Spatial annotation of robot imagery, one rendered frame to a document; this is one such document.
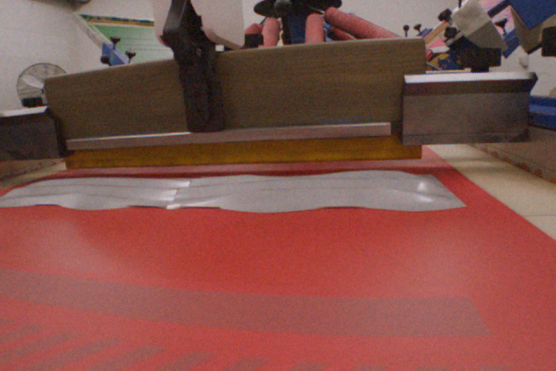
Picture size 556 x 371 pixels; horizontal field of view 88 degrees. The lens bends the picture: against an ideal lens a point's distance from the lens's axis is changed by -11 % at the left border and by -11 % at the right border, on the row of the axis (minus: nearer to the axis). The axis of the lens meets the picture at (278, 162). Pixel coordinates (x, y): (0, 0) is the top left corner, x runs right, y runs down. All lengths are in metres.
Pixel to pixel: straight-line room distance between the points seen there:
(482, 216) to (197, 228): 0.15
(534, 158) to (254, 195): 0.20
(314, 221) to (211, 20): 0.16
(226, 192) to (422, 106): 0.16
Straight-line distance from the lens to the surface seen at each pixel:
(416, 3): 4.66
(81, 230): 0.21
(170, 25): 0.24
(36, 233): 0.23
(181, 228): 0.18
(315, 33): 0.87
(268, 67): 0.27
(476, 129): 0.27
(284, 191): 0.20
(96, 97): 0.34
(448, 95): 0.26
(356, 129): 0.25
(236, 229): 0.17
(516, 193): 0.24
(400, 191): 0.20
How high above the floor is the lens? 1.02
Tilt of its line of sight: 12 degrees down
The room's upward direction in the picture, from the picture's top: 4 degrees counter-clockwise
